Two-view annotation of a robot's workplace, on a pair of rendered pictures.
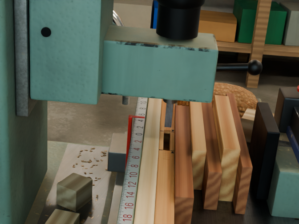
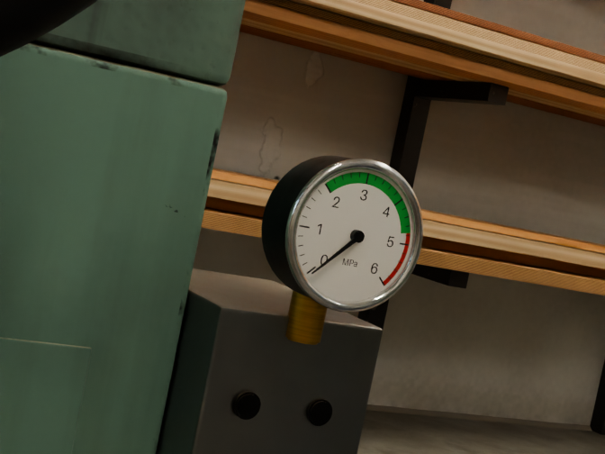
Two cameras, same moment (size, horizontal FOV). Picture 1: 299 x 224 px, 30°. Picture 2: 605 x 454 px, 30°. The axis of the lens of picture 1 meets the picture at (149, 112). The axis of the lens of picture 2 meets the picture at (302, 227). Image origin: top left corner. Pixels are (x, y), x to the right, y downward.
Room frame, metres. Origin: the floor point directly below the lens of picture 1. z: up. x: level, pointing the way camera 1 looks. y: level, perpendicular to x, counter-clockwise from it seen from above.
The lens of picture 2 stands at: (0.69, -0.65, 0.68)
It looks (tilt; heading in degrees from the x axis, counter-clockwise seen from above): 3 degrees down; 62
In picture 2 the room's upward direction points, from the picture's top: 12 degrees clockwise
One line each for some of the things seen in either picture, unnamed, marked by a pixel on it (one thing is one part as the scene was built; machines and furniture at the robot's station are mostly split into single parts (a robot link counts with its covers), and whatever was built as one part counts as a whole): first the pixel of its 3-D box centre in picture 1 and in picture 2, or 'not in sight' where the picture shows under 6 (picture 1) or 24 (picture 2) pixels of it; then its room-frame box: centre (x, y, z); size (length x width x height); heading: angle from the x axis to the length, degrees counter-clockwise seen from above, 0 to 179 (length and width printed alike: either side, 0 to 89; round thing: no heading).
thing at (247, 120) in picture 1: (257, 127); not in sight; (0.75, -0.16, 0.92); 0.05 x 0.04 x 0.04; 71
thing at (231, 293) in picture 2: not in sight; (239, 374); (0.92, -0.17, 0.58); 0.12 x 0.08 x 0.08; 89
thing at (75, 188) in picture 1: (74, 191); not in sight; (0.69, 0.10, 0.82); 0.04 x 0.03 x 0.03; 153
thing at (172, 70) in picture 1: (157, 68); not in sight; (0.66, -0.01, 1.03); 0.14 x 0.07 x 0.09; 89
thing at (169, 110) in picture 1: (169, 108); not in sight; (0.66, -0.03, 0.97); 0.01 x 0.01 x 0.05; 89
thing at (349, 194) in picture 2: not in sight; (332, 251); (0.92, -0.24, 0.65); 0.06 x 0.04 x 0.08; 179
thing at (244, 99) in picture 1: (220, 95); not in sight; (0.86, -0.12, 0.92); 0.14 x 0.09 x 0.04; 89
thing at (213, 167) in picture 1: (208, 148); not in sight; (0.65, -0.08, 0.93); 0.21 x 0.02 x 0.05; 179
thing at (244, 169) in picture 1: (234, 146); not in sight; (0.65, -0.11, 0.93); 0.22 x 0.01 x 0.06; 179
